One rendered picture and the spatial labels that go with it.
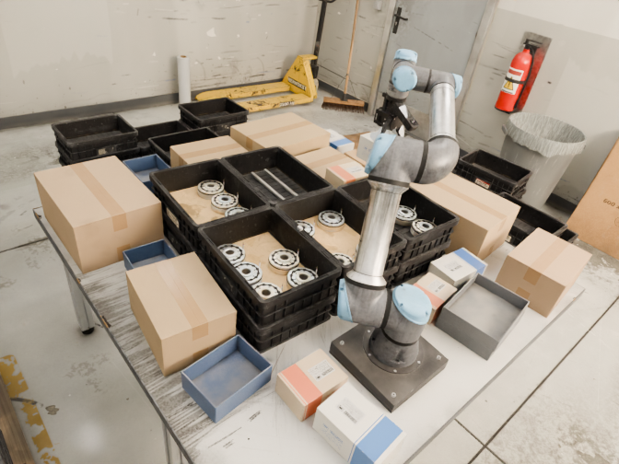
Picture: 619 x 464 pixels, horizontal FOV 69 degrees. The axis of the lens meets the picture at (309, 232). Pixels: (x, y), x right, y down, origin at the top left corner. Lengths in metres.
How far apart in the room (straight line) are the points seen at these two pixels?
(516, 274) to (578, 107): 2.50
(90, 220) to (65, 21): 3.00
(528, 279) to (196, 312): 1.19
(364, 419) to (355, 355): 0.24
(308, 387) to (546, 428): 1.50
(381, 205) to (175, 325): 0.64
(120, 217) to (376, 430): 1.06
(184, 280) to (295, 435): 0.55
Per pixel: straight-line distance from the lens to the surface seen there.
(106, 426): 2.18
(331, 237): 1.70
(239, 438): 1.29
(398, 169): 1.23
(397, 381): 1.41
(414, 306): 1.29
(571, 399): 2.74
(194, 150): 2.14
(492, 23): 4.45
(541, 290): 1.87
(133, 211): 1.68
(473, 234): 1.90
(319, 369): 1.33
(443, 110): 1.43
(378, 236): 1.25
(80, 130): 3.16
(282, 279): 1.49
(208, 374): 1.39
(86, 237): 1.66
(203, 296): 1.38
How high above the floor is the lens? 1.83
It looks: 36 degrees down
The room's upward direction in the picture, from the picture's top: 9 degrees clockwise
